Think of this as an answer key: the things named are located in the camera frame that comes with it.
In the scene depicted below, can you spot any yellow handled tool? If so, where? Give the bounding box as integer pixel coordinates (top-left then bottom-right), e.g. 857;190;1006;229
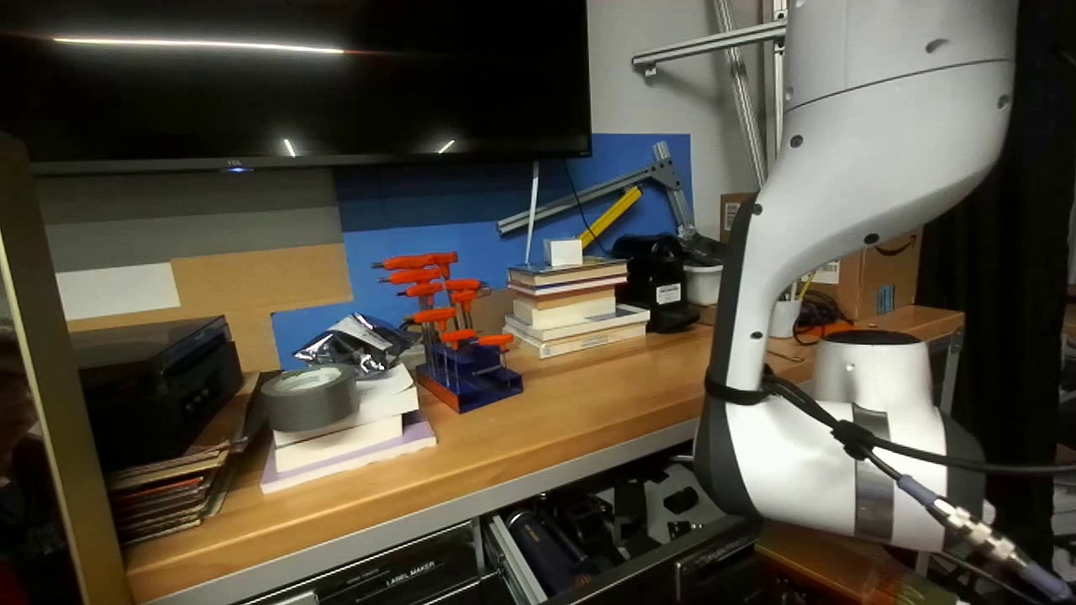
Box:
577;183;642;247

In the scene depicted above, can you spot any cardboard shipping box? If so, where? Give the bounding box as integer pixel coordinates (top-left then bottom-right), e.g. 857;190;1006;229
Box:
832;230;920;321

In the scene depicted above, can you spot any black monitor screen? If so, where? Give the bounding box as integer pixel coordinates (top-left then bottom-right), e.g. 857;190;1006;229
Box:
0;0;590;174

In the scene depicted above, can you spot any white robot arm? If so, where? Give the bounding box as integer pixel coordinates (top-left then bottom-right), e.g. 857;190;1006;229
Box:
697;0;1017;551

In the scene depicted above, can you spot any white storage bin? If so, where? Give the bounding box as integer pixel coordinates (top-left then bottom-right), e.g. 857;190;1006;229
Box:
687;266;723;306

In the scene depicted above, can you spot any small white box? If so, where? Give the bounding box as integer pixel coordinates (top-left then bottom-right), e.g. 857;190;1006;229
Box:
548;239;580;270

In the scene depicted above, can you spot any grey duct tape roll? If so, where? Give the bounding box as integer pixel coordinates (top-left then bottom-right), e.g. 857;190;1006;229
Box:
263;367;352;433

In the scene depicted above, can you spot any tool drawer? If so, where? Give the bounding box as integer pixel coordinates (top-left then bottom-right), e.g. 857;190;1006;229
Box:
484;449;766;605

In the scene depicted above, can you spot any black printer box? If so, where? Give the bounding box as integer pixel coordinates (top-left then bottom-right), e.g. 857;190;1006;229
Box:
74;317;242;470

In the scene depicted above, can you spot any black label printer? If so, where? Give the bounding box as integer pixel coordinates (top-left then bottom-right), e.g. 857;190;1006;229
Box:
612;235;698;331

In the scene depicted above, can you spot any stack of books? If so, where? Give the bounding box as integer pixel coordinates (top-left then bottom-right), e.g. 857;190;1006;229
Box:
503;258;650;356

